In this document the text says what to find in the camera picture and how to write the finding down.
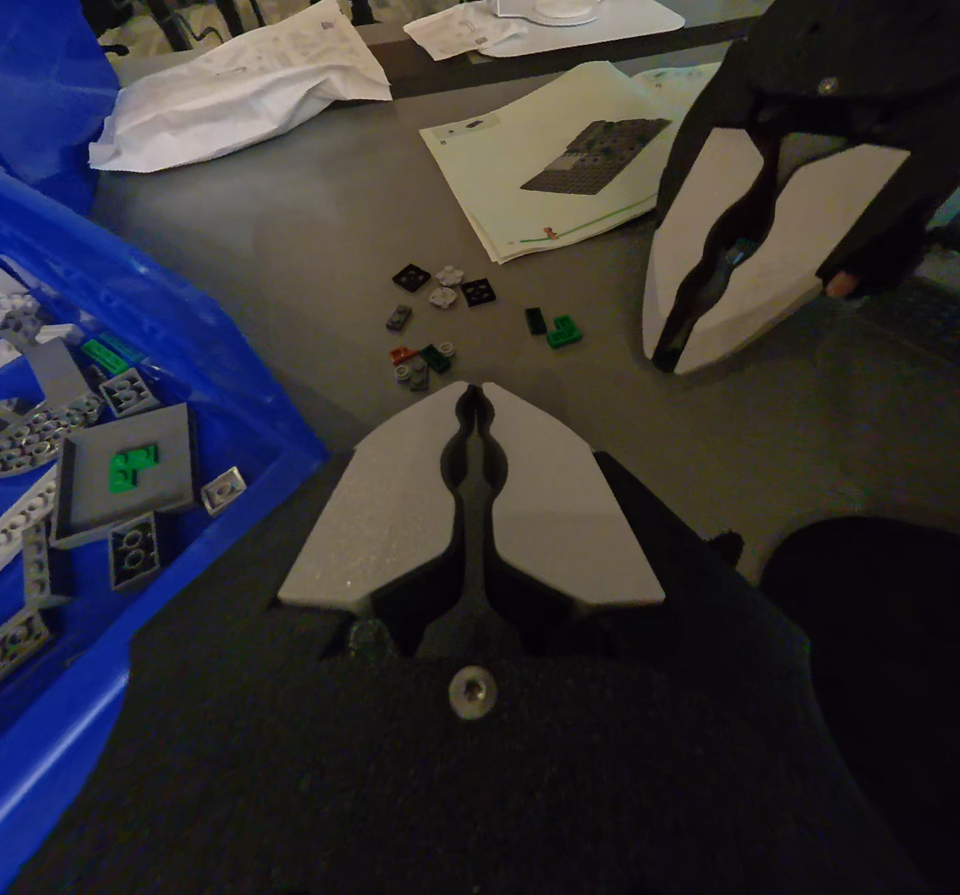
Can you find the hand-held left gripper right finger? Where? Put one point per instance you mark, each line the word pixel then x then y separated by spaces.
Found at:
pixel 577 527

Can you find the large grey square plate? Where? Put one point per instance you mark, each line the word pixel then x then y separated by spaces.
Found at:
pixel 90 490

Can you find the white stand base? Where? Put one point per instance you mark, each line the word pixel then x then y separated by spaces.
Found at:
pixel 637 21

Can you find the blue plastic bin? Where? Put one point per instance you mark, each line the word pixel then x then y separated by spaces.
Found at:
pixel 225 400
pixel 52 85

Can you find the pile of small toy bricks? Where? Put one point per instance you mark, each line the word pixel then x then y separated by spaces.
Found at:
pixel 480 293

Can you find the brick instruction booklet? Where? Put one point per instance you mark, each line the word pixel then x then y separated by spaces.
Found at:
pixel 525 145

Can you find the heap of grey toy bricks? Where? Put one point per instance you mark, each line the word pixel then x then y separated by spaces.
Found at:
pixel 37 437

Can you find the black desk divider strip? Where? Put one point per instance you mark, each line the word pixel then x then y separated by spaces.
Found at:
pixel 450 62

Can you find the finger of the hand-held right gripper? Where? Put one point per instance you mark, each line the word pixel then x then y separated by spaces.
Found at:
pixel 817 220
pixel 690 220

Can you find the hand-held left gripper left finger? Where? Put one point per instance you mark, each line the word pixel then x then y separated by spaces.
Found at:
pixel 375 520

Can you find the bright green angled brick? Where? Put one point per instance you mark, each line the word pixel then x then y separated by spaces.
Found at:
pixel 124 479

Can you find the grey desk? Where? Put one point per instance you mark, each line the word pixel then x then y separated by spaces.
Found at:
pixel 300 235

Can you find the person's right hand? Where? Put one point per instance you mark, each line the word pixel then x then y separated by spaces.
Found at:
pixel 840 285

